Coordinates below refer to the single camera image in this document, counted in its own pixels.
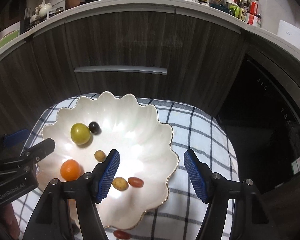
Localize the white scalloped ceramic bowl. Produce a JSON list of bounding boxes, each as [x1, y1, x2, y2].
[[38, 92, 179, 230]]

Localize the red cherry tomato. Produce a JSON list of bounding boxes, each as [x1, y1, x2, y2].
[[113, 230, 131, 240], [128, 177, 144, 188]]

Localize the grey drawer handle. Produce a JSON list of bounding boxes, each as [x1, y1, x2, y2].
[[74, 65, 167, 75]]

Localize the built-in black dishwasher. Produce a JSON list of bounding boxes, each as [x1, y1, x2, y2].
[[217, 55, 300, 194]]

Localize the green basin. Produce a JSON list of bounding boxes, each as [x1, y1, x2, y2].
[[0, 30, 19, 48]]

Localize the white teapot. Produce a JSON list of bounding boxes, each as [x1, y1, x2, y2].
[[38, 3, 52, 17]]

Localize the yellow-green round fruit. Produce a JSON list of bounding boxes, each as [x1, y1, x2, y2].
[[70, 123, 91, 145]]

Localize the dark grape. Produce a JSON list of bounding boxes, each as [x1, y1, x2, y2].
[[88, 121, 101, 134]]

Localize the white blue checkered cloth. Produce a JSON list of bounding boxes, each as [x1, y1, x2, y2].
[[12, 92, 239, 239]]

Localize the brown longan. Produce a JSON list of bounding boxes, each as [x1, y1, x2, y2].
[[112, 177, 129, 191], [94, 150, 107, 162]]

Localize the small orange mandarin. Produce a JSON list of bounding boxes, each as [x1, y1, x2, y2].
[[60, 159, 81, 181]]

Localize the red sauce bottle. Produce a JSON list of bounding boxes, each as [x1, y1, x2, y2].
[[248, 0, 259, 25]]

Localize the person left hand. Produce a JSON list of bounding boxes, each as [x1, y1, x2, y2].
[[0, 203, 20, 239]]

